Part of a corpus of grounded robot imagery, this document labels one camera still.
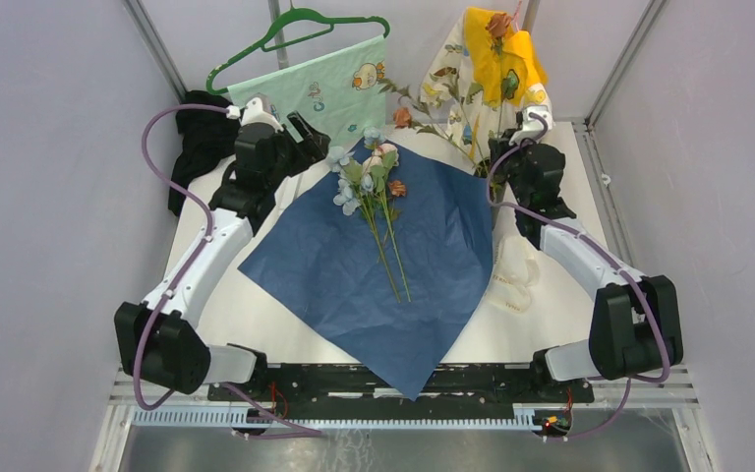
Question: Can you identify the small rust rose stem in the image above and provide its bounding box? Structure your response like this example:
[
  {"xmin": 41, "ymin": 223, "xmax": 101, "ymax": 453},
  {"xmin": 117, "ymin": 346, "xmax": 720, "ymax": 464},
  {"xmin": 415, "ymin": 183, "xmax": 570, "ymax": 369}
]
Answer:
[{"xmin": 387, "ymin": 180, "xmax": 407, "ymax": 198}]

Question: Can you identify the white plastic strip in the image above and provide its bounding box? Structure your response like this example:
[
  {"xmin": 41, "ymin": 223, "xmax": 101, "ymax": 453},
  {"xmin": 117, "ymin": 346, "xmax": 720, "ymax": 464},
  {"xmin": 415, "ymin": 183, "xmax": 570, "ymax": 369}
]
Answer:
[{"xmin": 276, "ymin": 174, "xmax": 302, "ymax": 212}]

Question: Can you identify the green clothes hanger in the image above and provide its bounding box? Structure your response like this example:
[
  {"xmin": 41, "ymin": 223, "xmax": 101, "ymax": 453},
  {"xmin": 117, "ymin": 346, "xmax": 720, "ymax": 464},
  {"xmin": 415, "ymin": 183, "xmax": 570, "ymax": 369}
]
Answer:
[{"xmin": 204, "ymin": 6, "xmax": 392, "ymax": 96}]

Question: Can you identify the orange flower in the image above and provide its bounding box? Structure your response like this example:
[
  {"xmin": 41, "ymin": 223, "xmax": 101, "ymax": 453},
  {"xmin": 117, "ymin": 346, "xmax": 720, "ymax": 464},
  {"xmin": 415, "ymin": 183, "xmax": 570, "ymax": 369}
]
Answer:
[{"xmin": 377, "ymin": 11, "xmax": 515, "ymax": 177}]

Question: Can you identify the flower bunch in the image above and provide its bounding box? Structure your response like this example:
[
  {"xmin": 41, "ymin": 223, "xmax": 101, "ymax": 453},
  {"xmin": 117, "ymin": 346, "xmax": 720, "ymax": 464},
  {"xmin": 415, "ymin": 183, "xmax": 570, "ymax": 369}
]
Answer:
[{"xmin": 324, "ymin": 127, "xmax": 412, "ymax": 302}]

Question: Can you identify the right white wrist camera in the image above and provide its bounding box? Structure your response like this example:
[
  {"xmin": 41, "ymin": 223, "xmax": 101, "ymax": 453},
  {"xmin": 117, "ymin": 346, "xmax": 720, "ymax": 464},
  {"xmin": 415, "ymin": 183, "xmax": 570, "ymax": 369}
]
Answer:
[{"xmin": 509, "ymin": 105, "xmax": 553, "ymax": 146}]

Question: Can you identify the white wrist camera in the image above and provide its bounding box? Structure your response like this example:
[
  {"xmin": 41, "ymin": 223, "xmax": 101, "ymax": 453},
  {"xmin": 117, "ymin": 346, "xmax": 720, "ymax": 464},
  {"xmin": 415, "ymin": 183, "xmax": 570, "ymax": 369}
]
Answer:
[
  {"xmin": 509, "ymin": 105, "xmax": 553, "ymax": 146},
  {"xmin": 225, "ymin": 93, "xmax": 284, "ymax": 131}
]

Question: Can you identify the yellow patterned child shirt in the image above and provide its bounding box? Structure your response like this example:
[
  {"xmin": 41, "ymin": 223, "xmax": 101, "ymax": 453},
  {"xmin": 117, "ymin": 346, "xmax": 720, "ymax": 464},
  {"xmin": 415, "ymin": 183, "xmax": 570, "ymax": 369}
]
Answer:
[{"xmin": 420, "ymin": 7, "xmax": 552, "ymax": 169}]

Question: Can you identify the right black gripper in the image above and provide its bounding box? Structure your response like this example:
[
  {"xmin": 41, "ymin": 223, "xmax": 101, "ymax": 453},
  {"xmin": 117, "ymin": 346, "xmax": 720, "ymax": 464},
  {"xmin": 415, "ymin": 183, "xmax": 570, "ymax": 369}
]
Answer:
[{"xmin": 487, "ymin": 129, "xmax": 539, "ymax": 206}]

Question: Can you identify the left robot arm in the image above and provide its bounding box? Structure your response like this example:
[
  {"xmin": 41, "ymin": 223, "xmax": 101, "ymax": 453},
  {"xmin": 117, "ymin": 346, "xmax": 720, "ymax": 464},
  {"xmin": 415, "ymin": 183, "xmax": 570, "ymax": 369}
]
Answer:
[{"xmin": 114, "ymin": 112, "xmax": 331, "ymax": 401}]

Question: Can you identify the blue wrapping paper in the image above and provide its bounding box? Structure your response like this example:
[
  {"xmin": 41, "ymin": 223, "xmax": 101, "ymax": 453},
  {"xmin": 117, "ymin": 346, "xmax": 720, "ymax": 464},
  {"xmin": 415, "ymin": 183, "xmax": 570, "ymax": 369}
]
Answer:
[{"xmin": 239, "ymin": 148, "xmax": 494, "ymax": 399}]

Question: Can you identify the black vase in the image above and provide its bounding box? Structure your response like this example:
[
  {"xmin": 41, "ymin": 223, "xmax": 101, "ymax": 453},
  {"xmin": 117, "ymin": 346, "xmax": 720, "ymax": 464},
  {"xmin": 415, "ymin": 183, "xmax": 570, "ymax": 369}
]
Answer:
[{"xmin": 473, "ymin": 157, "xmax": 504, "ymax": 228}]

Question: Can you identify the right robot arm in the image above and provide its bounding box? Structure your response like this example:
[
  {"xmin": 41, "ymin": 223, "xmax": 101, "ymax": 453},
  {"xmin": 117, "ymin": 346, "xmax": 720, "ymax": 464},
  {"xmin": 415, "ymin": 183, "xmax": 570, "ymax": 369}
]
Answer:
[{"xmin": 489, "ymin": 131, "xmax": 683, "ymax": 401}]

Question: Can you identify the cream ribbon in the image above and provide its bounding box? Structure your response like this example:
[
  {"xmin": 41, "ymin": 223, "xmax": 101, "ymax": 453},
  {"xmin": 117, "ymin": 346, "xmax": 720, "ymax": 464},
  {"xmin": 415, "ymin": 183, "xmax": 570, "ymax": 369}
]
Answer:
[{"xmin": 483, "ymin": 235, "xmax": 540, "ymax": 314}]

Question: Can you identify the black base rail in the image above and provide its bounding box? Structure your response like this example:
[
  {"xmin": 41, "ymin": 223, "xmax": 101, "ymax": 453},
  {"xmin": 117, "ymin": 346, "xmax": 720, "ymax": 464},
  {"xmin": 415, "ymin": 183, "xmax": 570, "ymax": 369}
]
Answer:
[{"xmin": 241, "ymin": 363, "xmax": 595, "ymax": 421}]

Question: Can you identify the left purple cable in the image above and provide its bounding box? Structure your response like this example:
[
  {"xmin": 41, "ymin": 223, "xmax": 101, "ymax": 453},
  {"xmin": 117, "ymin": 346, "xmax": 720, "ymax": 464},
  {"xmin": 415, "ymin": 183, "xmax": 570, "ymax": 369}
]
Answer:
[{"xmin": 131, "ymin": 102, "xmax": 324, "ymax": 441}]

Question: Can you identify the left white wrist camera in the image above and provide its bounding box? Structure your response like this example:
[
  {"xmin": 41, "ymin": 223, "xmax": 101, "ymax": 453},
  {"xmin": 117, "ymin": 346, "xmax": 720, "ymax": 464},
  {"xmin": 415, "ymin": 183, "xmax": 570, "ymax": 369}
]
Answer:
[{"xmin": 225, "ymin": 93, "xmax": 284, "ymax": 131}]

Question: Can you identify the green cartoon cloth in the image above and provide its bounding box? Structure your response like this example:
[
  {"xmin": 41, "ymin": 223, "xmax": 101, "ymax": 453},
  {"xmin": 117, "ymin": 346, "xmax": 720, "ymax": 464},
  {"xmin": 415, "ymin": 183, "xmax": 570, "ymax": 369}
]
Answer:
[{"xmin": 227, "ymin": 36, "xmax": 386, "ymax": 146}]

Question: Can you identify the black cloth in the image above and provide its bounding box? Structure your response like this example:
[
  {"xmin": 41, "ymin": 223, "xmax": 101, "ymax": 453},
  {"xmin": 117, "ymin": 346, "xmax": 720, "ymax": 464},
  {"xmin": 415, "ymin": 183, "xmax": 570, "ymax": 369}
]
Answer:
[{"xmin": 167, "ymin": 90, "xmax": 240, "ymax": 217}]

